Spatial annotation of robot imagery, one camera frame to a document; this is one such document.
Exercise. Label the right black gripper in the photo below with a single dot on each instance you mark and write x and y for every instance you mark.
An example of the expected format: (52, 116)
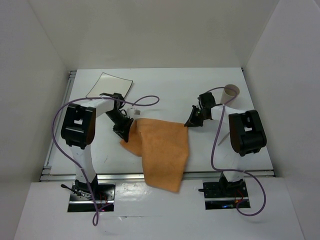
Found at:
(192, 122)

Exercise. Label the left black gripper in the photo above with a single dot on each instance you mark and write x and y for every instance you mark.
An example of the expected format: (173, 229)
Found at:
(124, 129)

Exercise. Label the orange cloth napkin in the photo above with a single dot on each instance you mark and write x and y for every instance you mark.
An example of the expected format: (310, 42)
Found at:
(163, 147)

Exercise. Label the silver table knife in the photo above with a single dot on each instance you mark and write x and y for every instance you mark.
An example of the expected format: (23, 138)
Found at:
(224, 138)

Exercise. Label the beige cylindrical cup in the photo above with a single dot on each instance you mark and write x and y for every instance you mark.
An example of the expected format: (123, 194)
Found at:
(229, 94)

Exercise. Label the square white plate black rim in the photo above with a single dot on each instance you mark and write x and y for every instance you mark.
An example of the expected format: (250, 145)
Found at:
(109, 84)

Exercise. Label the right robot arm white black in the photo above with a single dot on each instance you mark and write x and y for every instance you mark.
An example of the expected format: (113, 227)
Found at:
(240, 140)

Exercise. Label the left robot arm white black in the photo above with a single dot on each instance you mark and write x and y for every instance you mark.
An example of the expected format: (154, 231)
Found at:
(79, 128)

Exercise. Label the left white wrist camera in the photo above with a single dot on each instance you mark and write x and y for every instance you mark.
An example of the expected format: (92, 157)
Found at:
(133, 112)

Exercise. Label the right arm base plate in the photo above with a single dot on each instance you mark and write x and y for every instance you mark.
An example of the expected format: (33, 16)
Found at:
(217, 199)

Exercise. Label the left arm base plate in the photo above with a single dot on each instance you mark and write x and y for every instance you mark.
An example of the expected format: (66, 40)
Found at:
(81, 201)

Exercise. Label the aluminium table frame rail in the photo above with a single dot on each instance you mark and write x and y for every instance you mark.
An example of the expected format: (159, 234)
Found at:
(159, 93)

